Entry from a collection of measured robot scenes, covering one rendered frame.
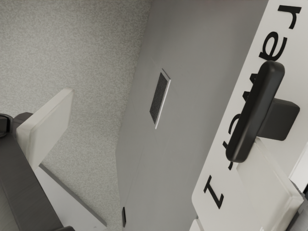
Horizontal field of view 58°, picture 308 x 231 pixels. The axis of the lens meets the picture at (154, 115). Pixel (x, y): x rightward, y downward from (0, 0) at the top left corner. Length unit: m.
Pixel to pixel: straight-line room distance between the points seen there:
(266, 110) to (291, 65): 0.05
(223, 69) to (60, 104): 0.26
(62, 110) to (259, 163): 0.13
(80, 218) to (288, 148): 1.28
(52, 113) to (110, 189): 1.22
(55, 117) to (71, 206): 1.23
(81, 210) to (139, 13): 0.91
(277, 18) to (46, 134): 0.20
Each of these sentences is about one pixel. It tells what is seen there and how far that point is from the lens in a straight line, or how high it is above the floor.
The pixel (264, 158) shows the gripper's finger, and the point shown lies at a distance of 0.19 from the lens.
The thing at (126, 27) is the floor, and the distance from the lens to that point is 1.07.
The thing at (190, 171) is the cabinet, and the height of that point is 0.74.
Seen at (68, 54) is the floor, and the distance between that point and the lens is 1.09.
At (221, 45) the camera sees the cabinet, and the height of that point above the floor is 0.69.
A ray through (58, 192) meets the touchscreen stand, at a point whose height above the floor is 0.03.
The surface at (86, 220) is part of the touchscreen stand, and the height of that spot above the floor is 0.03.
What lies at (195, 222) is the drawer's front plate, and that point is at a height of 0.83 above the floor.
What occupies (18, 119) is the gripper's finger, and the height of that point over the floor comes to 0.92.
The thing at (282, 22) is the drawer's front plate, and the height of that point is 0.85.
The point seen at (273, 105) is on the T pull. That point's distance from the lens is 0.20.
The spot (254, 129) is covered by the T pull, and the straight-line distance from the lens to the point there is 0.20.
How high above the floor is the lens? 1.06
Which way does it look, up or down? 63 degrees down
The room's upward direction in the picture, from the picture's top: 157 degrees clockwise
